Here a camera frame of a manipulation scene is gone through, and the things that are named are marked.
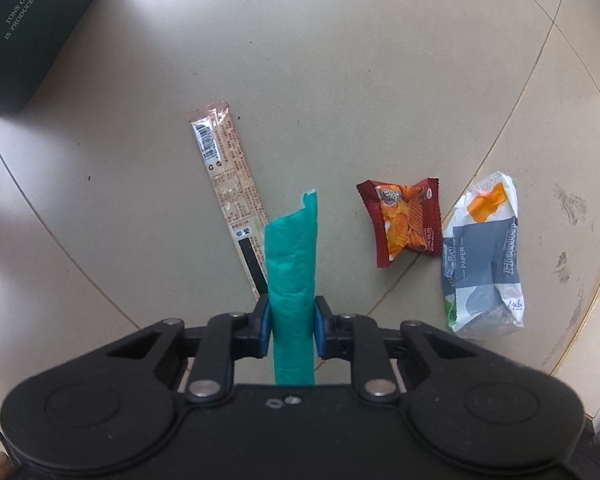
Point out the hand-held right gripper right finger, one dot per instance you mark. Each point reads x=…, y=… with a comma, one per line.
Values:
x=321, y=327

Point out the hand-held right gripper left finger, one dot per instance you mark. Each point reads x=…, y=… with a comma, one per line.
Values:
x=264, y=327

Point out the long beige stick wrapper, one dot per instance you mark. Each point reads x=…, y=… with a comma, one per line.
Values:
x=227, y=180

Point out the teal waste bin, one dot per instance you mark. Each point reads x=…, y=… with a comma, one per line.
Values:
x=25, y=30

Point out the white tissue pack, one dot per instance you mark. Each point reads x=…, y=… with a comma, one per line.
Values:
x=485, y=265

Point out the red orange snack packet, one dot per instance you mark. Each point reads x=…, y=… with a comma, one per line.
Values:
x=405, y=220

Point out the teal paper wrapper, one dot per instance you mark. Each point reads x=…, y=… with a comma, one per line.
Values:
x=292, y=270

